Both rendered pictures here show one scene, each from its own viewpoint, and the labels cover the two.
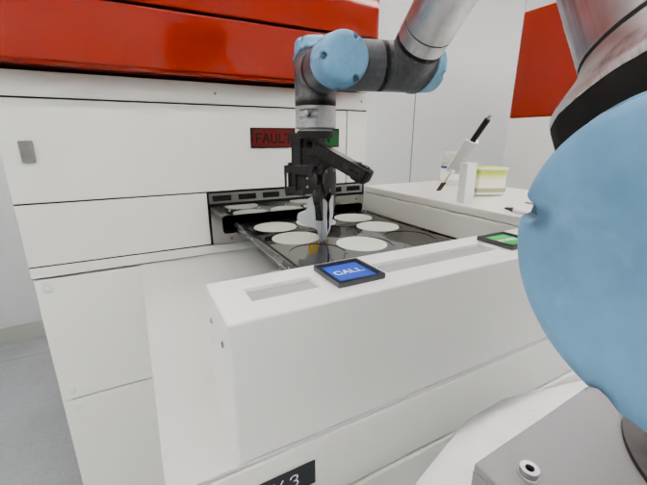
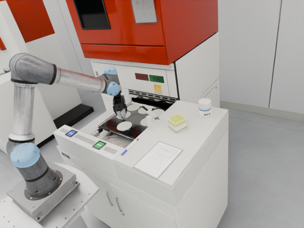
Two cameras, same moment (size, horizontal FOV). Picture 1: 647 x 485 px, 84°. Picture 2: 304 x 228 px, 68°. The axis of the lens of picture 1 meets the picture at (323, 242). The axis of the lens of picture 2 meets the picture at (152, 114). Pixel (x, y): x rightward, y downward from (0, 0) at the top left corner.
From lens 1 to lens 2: 150 cm
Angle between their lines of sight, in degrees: 65
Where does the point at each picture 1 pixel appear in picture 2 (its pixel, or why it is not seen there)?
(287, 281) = (67, 130)
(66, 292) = (107, 103)
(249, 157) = (136, 81)
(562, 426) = (54, 165)
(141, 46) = (103, 54)
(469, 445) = (68, 167)
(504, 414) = (76, 169)
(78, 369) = not seen: hidden behind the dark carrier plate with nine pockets
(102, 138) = not seen: hidden behind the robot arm
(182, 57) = (111, 56)
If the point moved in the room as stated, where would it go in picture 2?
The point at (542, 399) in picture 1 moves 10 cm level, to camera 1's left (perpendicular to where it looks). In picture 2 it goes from (81, 173) to (78, 163)
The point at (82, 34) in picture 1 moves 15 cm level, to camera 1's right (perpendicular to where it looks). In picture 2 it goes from (95, 52) to (100, 56)
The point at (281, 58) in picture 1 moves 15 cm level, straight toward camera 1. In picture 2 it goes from (133, 55) to (112, 62)
